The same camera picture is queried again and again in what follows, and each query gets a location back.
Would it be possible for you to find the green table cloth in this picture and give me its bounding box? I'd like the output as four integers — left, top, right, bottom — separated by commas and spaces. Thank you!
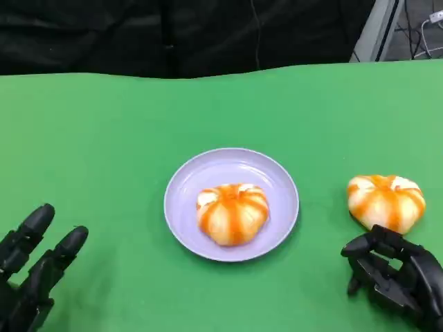
0, 57, 443, 332

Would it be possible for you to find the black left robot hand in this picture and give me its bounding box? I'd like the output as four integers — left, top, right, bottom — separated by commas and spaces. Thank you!
0, 203, 89, 332

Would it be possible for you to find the white power adapter with cable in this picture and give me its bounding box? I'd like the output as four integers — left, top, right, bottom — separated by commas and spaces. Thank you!
419, 11, 443, 58

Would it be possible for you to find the grey metal frame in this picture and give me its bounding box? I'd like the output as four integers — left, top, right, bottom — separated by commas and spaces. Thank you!
349, 0, 406, 63

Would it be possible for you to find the orange and white bread roll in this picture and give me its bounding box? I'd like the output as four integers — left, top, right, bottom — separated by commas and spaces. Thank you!
195, 183, 270, 247
346, 174, 426, 236

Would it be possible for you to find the lilac plate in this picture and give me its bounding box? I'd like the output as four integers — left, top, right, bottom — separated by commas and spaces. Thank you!
163, 147, 300, 263

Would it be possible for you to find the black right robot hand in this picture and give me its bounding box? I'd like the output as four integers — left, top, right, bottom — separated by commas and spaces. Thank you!
340, 223, 443, 332

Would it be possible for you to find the black backdrop curtain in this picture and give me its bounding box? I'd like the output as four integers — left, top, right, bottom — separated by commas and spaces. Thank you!
0, 0, 377, 80

